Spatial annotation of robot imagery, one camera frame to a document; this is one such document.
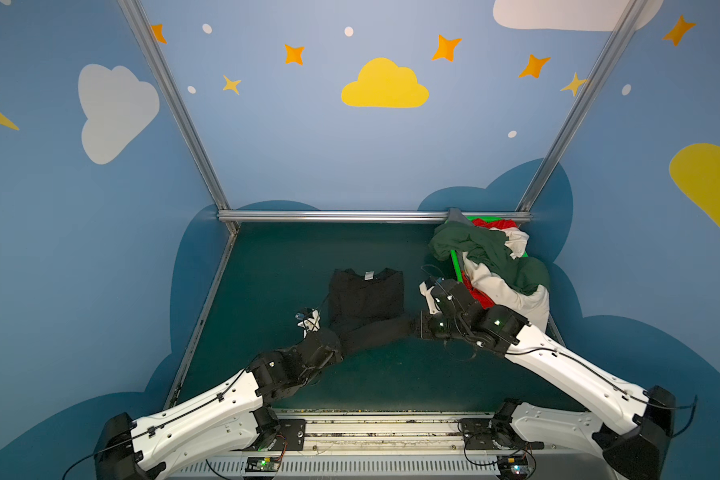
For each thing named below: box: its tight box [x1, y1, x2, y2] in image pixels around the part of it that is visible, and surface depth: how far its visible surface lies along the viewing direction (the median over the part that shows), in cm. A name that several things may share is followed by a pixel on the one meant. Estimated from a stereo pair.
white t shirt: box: [463, 226, 551, 333], surface depth 95 cm
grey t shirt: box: [447, 207, 473, 226], surface depth 115 cm
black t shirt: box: [328, 268, 416, 356], surface depth 101 cm
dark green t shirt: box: [428, 222, 550, 295], surface depth 103 cm
